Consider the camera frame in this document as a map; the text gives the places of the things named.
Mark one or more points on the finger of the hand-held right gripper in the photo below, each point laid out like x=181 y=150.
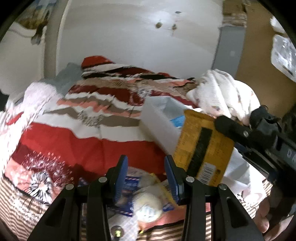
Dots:
x=233 y=129

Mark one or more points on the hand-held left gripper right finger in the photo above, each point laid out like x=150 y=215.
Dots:
x=172 y=178

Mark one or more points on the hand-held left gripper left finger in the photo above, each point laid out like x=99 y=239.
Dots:
x=120 y=180

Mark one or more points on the blue snack packet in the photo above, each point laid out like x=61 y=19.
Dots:
x=129 y=185

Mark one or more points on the clear bread packet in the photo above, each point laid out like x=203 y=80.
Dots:
x=148 y=204

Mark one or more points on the yellow box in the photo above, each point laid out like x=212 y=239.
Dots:
x=203 y=148

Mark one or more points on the white storage box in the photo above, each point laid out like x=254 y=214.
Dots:
x=159 y=120

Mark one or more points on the person's right hand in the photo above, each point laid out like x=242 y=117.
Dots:
x=262 y=217

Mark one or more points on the dark cloth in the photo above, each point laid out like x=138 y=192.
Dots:
x=266 y=118

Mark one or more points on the white printed cloth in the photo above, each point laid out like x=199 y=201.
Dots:
x=226 y=92

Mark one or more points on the white plastic bag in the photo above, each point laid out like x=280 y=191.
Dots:
x=238 y=169

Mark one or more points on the grey snack packet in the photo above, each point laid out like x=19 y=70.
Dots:
x=122 y=229

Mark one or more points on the blue pink packet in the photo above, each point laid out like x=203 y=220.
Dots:
x=178 y=121

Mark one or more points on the red striped printed blanket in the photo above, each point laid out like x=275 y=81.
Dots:
x=81 y=139

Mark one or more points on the grey panel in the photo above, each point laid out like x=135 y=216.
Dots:
x=230 y=48

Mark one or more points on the clear plastic bag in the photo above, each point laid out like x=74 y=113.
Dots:
x=283 y=51

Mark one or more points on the grey pillow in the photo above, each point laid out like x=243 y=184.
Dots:
x=68 y=76

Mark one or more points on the white fluffy blanket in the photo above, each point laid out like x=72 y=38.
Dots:
x=27 y=104

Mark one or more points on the white headboard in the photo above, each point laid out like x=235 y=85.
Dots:
x=20 y=51

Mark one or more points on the wall poster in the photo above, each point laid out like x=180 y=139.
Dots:
x=37 y=14

